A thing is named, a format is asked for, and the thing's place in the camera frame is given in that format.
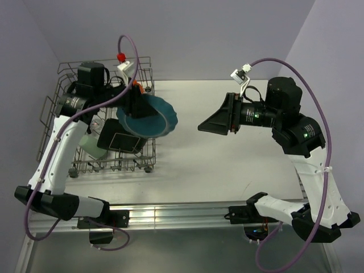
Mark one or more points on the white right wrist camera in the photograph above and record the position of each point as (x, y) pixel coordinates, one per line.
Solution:
(241, 77)

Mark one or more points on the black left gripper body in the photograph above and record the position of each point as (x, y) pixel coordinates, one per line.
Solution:
(107, 94)

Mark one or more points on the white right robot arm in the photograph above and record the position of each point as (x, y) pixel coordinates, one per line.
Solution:
(302, 140)

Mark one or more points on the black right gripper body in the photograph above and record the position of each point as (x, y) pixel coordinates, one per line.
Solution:
(251, 113)

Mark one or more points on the orange bowl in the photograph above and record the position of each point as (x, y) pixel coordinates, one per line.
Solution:
(136, 83)

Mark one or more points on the purple under-table cable loop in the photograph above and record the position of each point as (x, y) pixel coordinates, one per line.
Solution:
(113, 240)

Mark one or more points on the aluminium table front rail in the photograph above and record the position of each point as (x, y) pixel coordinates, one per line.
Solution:
(151, 217)

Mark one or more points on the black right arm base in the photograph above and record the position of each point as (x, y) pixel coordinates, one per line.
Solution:
(248, 214)

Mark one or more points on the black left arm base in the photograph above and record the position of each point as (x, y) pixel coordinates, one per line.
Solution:
(119, 218)

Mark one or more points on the clear drinking glass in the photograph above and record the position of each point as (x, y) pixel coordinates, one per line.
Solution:
(96, 126)

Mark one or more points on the teal round plate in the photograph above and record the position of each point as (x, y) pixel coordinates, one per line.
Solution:
(154, 126)

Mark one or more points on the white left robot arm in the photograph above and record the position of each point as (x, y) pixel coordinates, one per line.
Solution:
(65, 136)

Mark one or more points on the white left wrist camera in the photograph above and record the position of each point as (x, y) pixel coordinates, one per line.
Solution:
(125, 68)

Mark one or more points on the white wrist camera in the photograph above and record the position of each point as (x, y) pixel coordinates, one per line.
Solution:
(241, 77)
(125, 68)

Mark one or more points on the light green cup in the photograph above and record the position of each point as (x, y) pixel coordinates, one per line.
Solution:
(89, 144)

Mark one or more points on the grey wire dish rack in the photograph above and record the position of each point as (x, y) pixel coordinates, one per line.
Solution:
(115, 161)

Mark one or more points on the black square floral plate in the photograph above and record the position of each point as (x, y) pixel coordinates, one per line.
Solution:
(114, 137)

